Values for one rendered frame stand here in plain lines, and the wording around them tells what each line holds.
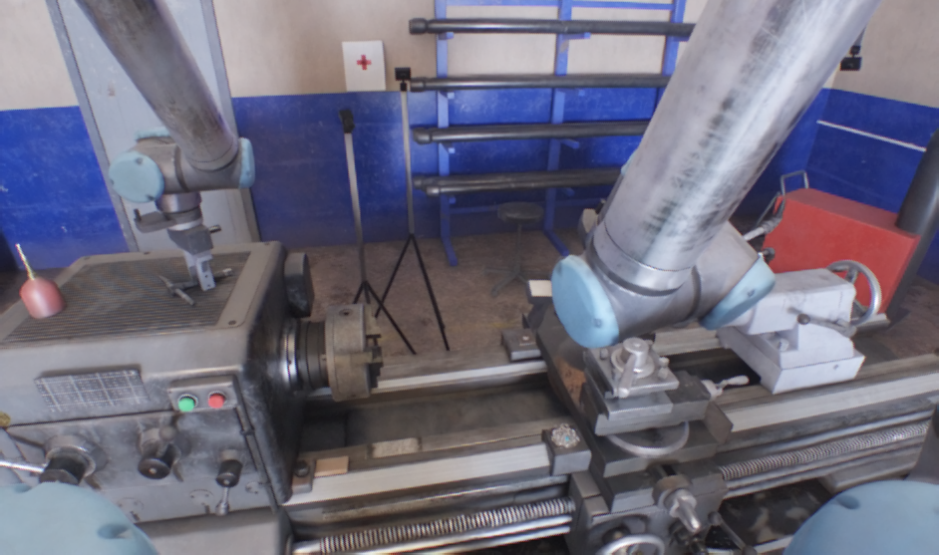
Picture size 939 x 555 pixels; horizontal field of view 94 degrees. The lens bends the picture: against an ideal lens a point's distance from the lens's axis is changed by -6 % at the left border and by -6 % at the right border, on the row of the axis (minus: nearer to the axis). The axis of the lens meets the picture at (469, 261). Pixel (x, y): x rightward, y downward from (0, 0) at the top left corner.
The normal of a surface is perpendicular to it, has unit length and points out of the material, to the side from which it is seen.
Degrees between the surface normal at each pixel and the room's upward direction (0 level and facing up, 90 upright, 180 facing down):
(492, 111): 90
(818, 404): 36
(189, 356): 45
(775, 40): 102
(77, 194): 90
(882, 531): 5
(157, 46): 125
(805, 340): 66
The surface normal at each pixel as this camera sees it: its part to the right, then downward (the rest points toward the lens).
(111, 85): 0.18, 0.46
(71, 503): 0.12, -0.92
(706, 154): -0.54, 0.57
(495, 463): 0.11, -0.44
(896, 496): -0.07, -0.86
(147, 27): 0.68, 0.72
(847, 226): -0.86, 0.24
